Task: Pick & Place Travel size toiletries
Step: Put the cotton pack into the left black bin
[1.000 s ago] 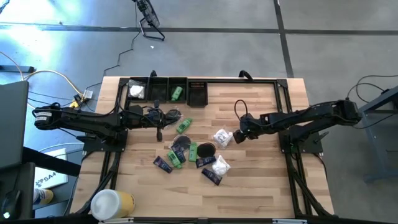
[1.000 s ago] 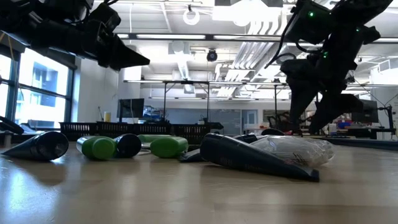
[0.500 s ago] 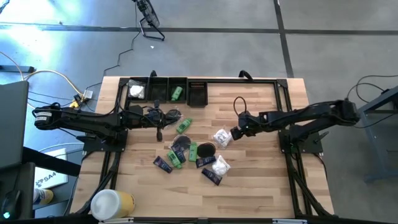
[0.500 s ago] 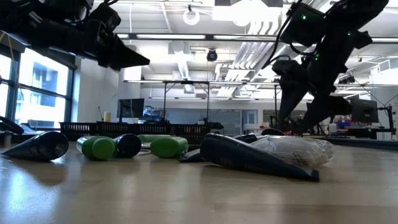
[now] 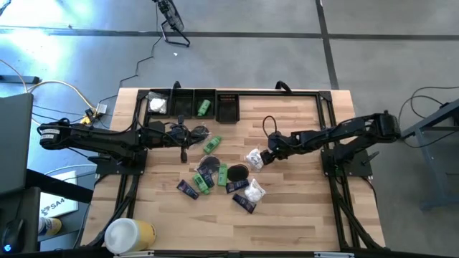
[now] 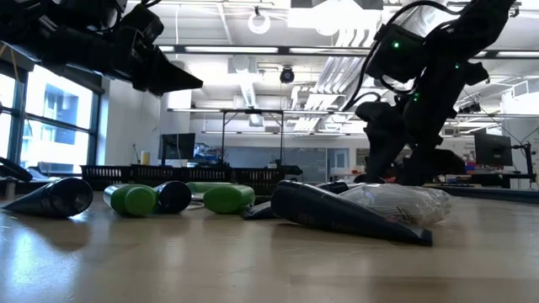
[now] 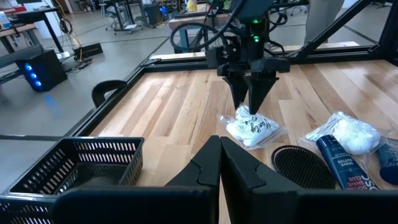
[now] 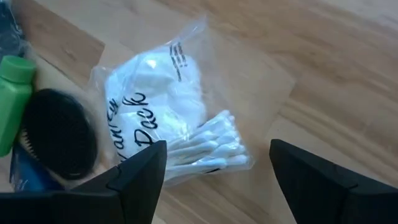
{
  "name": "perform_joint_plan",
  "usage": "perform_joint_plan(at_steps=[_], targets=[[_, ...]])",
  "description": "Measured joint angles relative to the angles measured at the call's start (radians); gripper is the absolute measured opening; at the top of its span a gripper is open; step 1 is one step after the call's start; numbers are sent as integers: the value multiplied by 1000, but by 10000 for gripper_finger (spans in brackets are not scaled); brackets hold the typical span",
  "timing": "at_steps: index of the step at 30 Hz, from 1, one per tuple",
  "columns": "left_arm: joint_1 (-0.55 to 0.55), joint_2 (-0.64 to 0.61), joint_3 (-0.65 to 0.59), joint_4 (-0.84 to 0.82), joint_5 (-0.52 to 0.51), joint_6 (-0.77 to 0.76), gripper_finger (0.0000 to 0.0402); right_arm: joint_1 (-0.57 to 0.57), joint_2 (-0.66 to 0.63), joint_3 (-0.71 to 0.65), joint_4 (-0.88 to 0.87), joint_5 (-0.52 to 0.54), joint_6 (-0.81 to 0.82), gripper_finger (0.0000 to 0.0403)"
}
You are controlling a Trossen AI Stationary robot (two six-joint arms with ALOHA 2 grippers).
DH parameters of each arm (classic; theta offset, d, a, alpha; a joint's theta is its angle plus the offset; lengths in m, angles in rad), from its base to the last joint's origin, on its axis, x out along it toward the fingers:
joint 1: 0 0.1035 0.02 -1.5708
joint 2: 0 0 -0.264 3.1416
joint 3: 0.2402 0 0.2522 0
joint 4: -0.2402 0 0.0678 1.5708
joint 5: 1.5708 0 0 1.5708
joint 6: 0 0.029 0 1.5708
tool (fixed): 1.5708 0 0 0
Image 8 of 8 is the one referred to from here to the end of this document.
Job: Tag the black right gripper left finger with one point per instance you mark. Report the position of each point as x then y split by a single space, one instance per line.
93 208

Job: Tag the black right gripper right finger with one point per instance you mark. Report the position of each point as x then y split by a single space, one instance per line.
342 205

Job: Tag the dark blue shave tube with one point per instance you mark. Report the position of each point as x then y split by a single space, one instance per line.
28 177

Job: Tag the green Pert shampoo bottle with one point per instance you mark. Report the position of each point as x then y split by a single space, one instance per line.
14 99

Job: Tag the black oval hair brush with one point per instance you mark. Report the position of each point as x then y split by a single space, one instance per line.
59 133

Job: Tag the clear vanity pack bag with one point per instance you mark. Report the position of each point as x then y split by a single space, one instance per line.
161 93

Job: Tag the bagged black hair brush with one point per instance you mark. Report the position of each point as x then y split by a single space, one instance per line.
9 34

